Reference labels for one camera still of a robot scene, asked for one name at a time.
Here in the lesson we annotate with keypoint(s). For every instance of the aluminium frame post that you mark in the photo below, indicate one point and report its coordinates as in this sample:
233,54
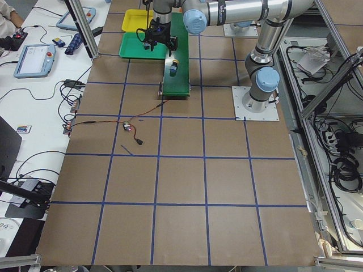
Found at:
77,13

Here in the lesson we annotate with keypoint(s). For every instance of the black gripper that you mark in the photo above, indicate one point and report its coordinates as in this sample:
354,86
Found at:
159,34

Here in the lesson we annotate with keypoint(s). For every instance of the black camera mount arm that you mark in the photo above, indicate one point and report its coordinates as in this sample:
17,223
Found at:
30,192

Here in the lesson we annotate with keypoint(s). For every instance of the black power adapter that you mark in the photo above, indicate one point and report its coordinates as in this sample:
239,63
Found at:
73,83

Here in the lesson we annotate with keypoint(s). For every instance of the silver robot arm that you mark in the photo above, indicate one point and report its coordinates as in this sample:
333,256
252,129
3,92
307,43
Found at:
197,15
264,78

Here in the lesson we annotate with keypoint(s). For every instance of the green plastic tray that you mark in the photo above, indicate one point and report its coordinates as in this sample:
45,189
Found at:
132,48

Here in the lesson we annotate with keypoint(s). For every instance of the yellow plastic tray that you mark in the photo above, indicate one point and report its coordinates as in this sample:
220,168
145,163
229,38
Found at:
136,18

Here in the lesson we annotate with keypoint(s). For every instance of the yellow push button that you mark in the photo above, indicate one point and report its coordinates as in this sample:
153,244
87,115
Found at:
146,46
174,67

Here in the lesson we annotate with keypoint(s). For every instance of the small motor controller board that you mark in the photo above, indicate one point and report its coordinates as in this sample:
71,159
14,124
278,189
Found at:
127,126

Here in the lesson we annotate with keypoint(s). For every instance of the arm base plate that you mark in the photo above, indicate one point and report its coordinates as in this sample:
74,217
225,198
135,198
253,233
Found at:
231,30
247,109

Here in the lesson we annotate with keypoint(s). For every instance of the blue plaid folded umbrella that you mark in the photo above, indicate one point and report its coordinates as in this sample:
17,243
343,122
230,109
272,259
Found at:
74,44

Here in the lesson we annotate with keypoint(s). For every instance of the green conveyor belt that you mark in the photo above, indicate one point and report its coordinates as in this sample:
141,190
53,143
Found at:
179,85

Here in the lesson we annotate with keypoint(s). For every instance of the teach pendant near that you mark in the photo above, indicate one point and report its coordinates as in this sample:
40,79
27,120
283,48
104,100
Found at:
35,61

